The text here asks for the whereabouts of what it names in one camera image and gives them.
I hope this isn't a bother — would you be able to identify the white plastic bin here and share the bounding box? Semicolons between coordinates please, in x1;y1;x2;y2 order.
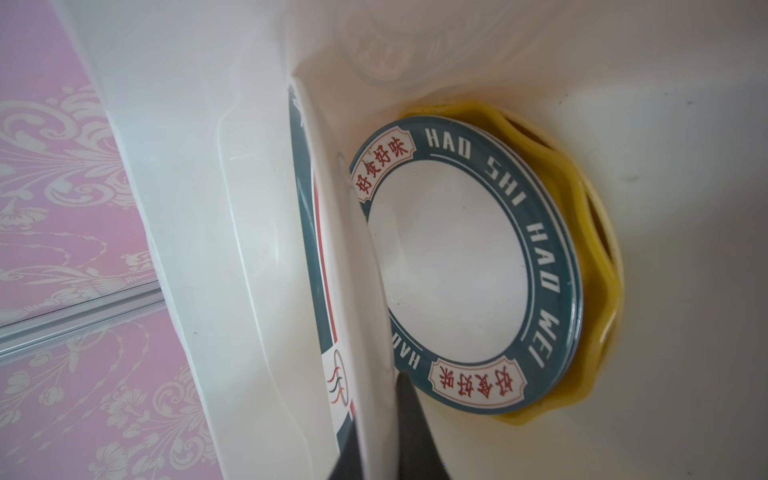
53;1;767;479

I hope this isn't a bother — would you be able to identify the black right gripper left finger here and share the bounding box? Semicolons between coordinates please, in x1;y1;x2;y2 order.
328;417;364;480

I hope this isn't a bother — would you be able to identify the white plate green lettered rim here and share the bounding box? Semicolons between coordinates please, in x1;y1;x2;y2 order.
349;115;583;415

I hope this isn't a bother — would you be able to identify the white plate green red rim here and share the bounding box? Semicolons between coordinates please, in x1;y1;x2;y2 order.
288;78;399;479

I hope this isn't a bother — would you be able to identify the yellow scalloped dotted plate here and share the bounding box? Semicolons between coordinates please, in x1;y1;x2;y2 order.
400;101;625;426

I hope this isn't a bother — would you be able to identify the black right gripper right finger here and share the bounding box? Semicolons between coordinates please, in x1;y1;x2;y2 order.
396;372;450;480

